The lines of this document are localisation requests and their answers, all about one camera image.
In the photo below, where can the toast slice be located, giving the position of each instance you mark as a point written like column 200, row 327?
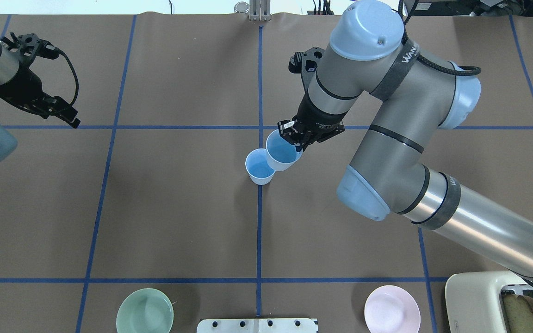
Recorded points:
column 518, row 312

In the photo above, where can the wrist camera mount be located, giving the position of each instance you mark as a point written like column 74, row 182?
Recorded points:
column 306, row 63
column 27, row 47

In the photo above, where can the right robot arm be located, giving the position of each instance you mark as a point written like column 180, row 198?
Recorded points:
column 369, row 52

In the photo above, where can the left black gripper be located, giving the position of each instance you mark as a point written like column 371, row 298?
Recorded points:
column 22, row 89

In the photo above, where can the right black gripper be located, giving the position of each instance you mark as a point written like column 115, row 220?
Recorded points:
column 316, row 117

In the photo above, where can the aluminium frame post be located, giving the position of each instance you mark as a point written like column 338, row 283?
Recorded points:
column 257, row 10

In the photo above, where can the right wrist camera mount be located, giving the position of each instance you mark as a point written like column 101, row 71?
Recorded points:
column 306, row 63

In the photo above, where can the white pedestal base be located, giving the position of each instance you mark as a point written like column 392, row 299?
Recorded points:
column 259, row 325

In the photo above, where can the green bowl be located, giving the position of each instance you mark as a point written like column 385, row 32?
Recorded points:
column 145, row 310

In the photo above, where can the blue cup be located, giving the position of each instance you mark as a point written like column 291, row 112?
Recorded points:
column 258, row 168
column 280, row 155

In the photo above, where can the cream toaster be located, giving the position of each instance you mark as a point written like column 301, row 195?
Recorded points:
column 474, row 300

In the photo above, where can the pink bowl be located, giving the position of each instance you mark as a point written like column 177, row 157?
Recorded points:
column 391, row 309

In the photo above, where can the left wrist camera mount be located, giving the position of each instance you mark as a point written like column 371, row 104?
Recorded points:
column 27, row 47

